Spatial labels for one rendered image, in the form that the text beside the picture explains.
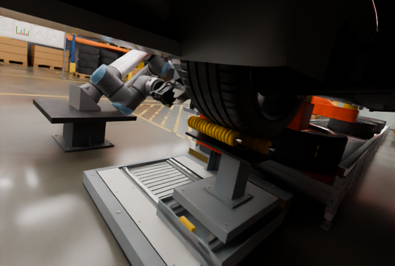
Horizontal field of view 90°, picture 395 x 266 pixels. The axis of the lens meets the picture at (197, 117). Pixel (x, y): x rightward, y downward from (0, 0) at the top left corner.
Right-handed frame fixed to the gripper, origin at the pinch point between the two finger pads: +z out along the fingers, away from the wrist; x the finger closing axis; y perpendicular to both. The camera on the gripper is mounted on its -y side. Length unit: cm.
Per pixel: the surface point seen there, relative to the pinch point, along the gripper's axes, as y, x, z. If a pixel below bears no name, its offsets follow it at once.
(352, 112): -182, -181, 17
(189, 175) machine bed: 14, -67, -29
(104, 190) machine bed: 51, -28, -34
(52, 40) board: -61, -11, -636
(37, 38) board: -36, 10, -634
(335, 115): -176, -187, 0
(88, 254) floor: 66, -25, -9
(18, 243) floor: 79, -12, -27
